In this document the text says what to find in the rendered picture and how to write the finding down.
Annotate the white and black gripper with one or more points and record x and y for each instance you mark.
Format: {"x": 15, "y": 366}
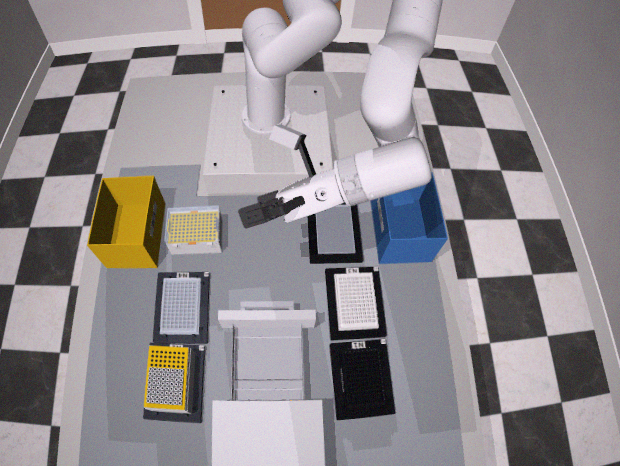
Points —
{"x": 303, "y": 198}

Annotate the yellow open-top box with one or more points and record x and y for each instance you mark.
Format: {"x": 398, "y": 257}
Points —
{"x": 119, "y": 219}

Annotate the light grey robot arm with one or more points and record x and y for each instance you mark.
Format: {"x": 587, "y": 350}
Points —
{"x": 386, "y": 96}

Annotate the blue open-top bin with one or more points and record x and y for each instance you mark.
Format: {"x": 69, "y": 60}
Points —
{"x": 417, "y": 230}

